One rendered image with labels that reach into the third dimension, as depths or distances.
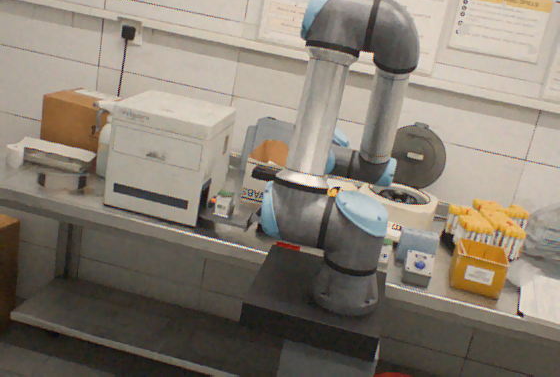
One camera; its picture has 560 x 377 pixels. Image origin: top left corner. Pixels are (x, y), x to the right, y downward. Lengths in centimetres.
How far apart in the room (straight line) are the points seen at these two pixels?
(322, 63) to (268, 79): 100
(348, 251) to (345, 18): 47
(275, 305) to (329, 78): 48
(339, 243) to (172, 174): 62
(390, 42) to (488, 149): 106
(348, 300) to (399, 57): 51
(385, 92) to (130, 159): 76
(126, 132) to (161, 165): 13
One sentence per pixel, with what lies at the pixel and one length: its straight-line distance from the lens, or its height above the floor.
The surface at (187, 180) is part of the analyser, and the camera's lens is 179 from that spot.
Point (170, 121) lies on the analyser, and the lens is 177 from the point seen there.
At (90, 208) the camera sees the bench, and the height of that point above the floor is 87.
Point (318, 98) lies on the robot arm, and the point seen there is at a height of 136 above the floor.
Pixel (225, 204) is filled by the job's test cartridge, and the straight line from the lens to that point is 180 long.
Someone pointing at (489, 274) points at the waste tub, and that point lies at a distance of 182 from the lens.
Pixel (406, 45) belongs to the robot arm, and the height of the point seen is 149.
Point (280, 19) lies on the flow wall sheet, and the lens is 230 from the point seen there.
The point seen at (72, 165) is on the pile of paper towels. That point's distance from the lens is 216.
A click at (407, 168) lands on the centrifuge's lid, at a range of 229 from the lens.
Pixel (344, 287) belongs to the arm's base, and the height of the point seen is 99.
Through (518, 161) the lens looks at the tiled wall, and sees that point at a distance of 236.
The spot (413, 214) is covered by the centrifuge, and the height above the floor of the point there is 98.
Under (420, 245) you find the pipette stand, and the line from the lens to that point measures 186.
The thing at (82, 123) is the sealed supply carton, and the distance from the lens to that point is 227.
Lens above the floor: 159
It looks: 16 degrees down
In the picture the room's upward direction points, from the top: 11 degrees clockwise
